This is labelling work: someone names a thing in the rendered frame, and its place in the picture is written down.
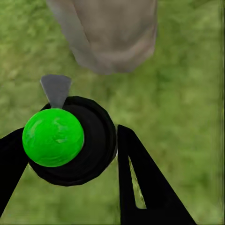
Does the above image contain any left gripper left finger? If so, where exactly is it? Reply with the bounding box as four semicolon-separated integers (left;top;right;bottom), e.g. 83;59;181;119
0;128;29;216

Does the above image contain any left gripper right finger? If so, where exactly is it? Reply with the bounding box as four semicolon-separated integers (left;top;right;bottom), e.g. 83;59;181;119
117;125;196;225

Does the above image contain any pesticide atomizer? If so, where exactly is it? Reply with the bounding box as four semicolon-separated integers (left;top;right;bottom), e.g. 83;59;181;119
22;74;118;187

